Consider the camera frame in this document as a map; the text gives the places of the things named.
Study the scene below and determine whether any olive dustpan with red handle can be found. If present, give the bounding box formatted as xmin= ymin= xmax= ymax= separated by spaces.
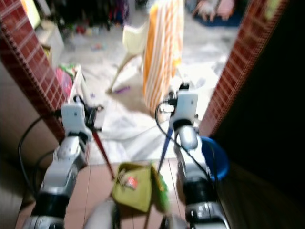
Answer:
xmin=91 ymin=131 xmax=156 ymax=213

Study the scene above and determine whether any green broom with blue handle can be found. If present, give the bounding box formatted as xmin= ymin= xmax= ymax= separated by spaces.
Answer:
xmin=149 ymin=125 xmax=174 ymax=214

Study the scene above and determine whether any small purple floor item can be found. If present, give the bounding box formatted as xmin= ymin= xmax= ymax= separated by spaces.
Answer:
xmin=114 ymin=85 xmax=131 ymax=94

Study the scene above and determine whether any dark blue floor mat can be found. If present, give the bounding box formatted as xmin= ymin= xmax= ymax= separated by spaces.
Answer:
xmin=191 ymin=10 xmax=244 ymax=28

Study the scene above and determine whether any white basket with pink bag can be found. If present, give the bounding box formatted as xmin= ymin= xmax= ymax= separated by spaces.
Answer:
xmin=56 ymin=64 xmax=92 ymax=104

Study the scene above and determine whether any orange white striped cloth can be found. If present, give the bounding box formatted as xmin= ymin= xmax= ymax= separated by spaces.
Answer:
xmin=142 ymin=0 xmax=187 ymax=116

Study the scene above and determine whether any white plastic chair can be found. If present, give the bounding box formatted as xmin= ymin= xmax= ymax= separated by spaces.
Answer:
xmin=107 ymin=21 xmax=151 ymax=94

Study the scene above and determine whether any blue plastic bucket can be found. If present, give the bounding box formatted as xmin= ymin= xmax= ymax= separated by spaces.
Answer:
xmin=199 ymin=136 xmax=230 ymax=181

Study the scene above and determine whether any red and white wrapper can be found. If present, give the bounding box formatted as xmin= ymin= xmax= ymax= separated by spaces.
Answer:
xmin=122 ymin=175 xmax=139 ymax=190

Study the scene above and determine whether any red brick tile pillar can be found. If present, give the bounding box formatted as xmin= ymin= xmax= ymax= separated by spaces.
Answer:
xmin=0 ymin=0 xmax=92 ymax=167
xmin=199 ymin=0 xmax=290 ymax=137

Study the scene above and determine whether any white storage box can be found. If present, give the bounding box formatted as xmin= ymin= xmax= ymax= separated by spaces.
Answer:
xmin=38 ymin=21 xmax=66 ymax=66

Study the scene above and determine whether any grey left robot leg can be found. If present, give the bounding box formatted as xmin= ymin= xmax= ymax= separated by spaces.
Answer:
xmin=85 ymin=200 xmax=121 ymax=229

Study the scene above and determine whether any grey robot leg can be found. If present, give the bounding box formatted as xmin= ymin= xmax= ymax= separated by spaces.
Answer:
xmin=159 ymin=214 xmax=192 ymax=229
xmin=85 ymin=200 xmax=121 ymax=229

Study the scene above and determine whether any grey right robot leg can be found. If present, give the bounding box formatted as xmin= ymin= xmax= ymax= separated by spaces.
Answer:
xmin=159 ymin=214 xmax=192 ymax=229

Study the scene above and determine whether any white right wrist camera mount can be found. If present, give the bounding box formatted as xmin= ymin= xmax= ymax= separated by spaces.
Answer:
xmin=173 ymin=92 xmax=200 ymax=123

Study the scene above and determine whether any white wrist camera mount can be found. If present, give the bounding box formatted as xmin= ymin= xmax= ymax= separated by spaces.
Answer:
xmin=173 ymin=92 xmax=200 ymax=123
xmin=61 ymin=103 xmax=92 ymax=139

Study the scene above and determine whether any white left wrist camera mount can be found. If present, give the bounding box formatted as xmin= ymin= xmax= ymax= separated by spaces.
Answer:
xmin=61 ymin=103 xmax=92 ymax=139

